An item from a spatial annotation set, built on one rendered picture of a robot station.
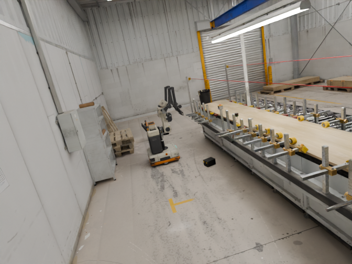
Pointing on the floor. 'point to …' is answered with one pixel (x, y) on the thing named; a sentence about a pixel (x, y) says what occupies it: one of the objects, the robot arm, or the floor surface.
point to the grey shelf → (97, 143)
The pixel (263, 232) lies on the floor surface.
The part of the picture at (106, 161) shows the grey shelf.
